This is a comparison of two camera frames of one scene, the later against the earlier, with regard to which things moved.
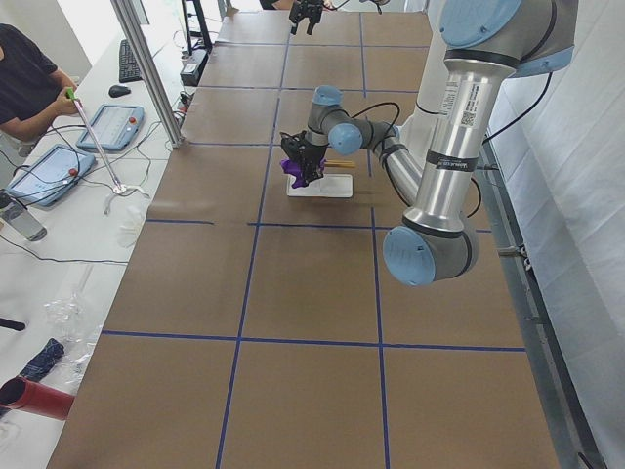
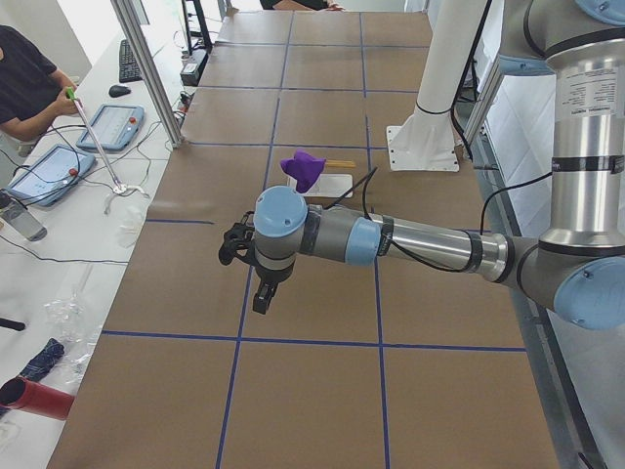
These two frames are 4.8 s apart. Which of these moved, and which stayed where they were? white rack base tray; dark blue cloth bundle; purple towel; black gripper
Moved: black gripper
Stayed: dark blue cloth bundle; white rack base tray; purple towel
